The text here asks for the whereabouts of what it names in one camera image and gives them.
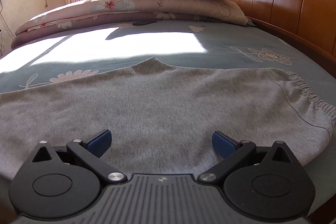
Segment teal floral bed sheet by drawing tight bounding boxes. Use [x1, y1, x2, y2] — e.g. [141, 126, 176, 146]
[0, 19, 336, 214]

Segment pink floral folded quilt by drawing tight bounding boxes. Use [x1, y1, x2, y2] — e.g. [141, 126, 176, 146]
[11, 0, 251, 50]

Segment grey sweatpants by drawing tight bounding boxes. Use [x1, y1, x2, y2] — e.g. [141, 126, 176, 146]
[1, 58, 335, 180]

